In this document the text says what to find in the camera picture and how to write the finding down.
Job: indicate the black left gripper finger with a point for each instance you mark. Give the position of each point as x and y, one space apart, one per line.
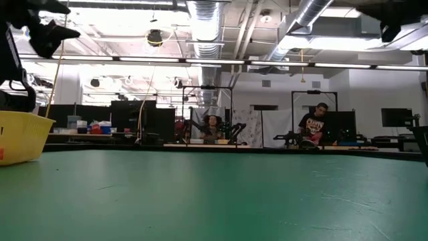
50 38
47 6

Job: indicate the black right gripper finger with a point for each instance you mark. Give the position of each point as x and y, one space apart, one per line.
390 33
374 8

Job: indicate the yellow plastic basket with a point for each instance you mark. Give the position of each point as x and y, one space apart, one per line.
23 137

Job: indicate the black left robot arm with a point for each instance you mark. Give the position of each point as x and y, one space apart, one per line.
10 67

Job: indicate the black idle robot arm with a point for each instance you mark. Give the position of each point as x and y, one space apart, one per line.
238 130
287 137

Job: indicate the white led light strip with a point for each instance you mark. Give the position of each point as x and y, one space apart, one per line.
279 63
82 58
214 61
148 59
341 65
401 67

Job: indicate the black computer monitor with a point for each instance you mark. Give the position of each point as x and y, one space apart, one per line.
396 117

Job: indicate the grey box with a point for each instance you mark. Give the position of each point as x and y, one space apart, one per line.
72 120

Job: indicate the white box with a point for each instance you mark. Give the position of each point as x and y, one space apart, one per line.
82 123

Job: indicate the red container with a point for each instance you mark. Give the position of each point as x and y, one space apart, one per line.
96 129

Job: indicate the long wooden workbench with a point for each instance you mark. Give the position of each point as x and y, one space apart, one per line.
80 136

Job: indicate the black desk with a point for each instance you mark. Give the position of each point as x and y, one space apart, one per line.
388 139

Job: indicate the blue box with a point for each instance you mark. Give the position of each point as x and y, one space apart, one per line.
106 129

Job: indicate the black partition panel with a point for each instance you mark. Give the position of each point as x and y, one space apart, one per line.
127 117

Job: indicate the person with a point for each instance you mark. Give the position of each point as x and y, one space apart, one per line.
314 125
212 129

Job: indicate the white curtain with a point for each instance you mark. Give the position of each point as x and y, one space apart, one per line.
277 127

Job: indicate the patterned white cloth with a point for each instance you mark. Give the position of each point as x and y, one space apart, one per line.
247 120

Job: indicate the green table mat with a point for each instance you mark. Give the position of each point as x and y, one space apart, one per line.
214 207

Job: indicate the smooth silver ventilation duct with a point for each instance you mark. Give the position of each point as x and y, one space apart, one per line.
301 20

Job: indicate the black metal rig frame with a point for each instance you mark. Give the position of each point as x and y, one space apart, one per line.
207 87
314 91

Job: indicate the black aluminium table frame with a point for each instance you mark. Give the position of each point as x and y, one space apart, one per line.
100 147

